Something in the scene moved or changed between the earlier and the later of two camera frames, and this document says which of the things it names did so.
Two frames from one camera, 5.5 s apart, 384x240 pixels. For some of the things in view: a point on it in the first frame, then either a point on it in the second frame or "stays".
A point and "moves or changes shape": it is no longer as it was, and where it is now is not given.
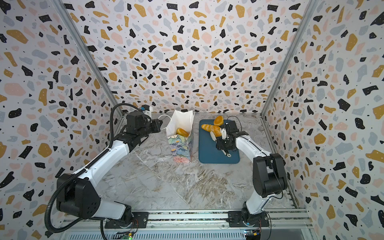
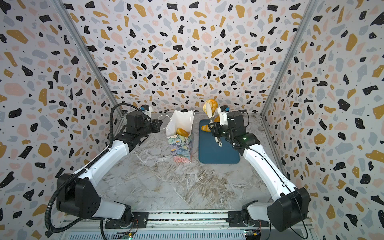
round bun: x=216 y=130 moves or changes shape
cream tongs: x=214 y=138 to x=210 y=112
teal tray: x=208 y=152 stays
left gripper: x=156 y=125 stays
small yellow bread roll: x=182 y=132 stays
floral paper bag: x=179 y=128 stays
